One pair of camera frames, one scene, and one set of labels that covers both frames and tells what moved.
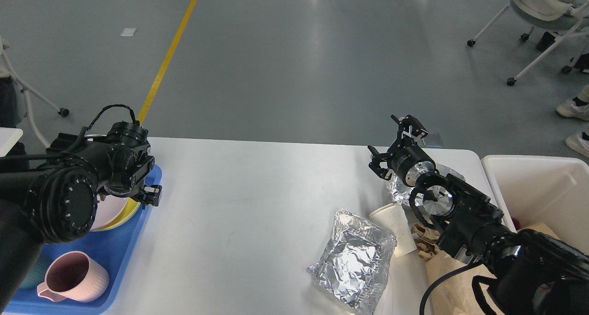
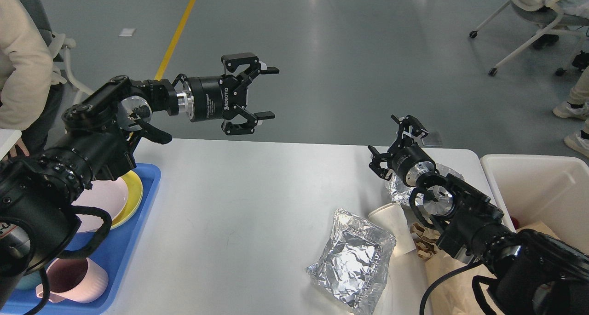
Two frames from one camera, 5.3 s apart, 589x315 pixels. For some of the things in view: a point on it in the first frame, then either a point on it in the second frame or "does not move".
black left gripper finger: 152,194 → 214,95
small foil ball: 401,191 does not move
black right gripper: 409,162 does not move
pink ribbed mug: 73,275 does not move
